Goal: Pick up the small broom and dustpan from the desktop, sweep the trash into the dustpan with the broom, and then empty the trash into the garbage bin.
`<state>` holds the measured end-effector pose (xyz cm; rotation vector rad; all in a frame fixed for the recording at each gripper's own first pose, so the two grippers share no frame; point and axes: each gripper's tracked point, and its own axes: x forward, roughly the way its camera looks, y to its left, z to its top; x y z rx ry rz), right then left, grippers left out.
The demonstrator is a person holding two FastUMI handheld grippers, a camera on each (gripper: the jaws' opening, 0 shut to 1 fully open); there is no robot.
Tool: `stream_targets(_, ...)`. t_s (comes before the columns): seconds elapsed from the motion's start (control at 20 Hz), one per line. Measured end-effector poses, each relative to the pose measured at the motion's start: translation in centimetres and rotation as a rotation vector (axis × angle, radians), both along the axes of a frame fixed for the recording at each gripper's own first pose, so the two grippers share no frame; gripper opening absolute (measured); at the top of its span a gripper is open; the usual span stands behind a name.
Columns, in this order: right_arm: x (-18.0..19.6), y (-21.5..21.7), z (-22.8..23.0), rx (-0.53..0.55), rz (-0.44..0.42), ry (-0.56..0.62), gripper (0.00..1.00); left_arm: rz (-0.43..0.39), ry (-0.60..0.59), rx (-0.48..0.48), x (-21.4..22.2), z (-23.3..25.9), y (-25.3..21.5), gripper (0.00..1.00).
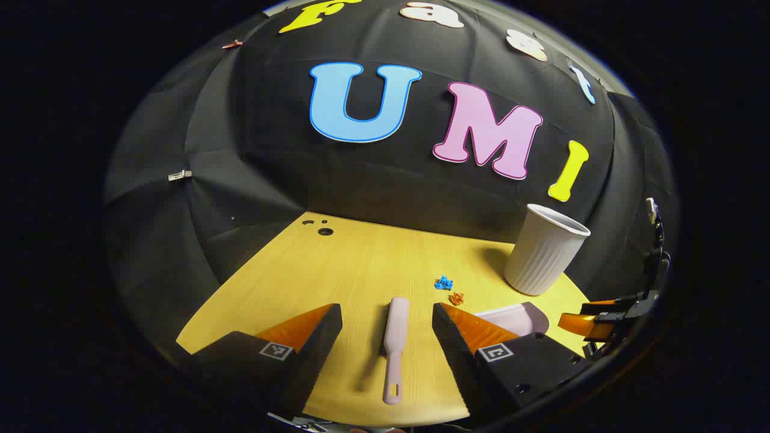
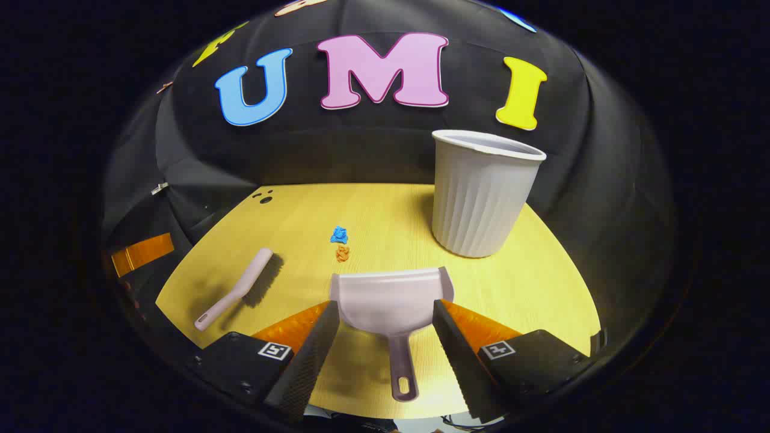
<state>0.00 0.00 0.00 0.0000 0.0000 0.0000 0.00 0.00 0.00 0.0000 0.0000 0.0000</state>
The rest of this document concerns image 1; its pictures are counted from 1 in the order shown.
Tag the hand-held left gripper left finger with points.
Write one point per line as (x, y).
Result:
(316, 343)

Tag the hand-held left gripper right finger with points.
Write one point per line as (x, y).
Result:
(451, 343)

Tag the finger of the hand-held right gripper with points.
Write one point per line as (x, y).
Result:
(583, 325)
(607, 305)

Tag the orange paper scrap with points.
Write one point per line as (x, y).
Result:
(456, 298)

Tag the small pink broom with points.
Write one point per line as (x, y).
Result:
(396, 325)

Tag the blue paper scrap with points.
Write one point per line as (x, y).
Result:
(444, 283)

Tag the pink dustpan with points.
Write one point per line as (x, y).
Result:
(517, 317)

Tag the white ribbed garbage bin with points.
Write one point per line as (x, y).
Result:
(541, 258)

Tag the yellow wooden desktop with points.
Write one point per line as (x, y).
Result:
(361, 264)

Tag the black backdrop cloth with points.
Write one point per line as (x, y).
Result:
(252, 150)

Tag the silver metal clip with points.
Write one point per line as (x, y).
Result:
(179, 175)

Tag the red metal clip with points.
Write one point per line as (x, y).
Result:
(232, 44)

